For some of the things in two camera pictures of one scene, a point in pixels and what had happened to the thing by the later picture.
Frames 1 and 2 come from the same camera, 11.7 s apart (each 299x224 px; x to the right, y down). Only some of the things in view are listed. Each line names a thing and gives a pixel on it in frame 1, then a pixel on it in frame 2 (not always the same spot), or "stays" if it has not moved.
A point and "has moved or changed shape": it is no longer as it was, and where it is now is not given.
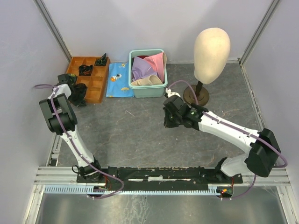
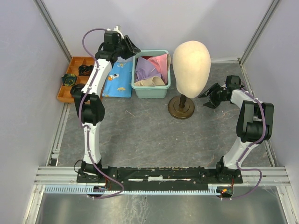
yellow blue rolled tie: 72,78 stays
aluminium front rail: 69,175 stays
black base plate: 160,178 stays
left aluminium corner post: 41,6 stays
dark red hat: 142,57 -> 146,57
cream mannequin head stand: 211,51 -> 191,66
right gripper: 167,123 -> 213,103
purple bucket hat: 141,68 has moved or changed shape
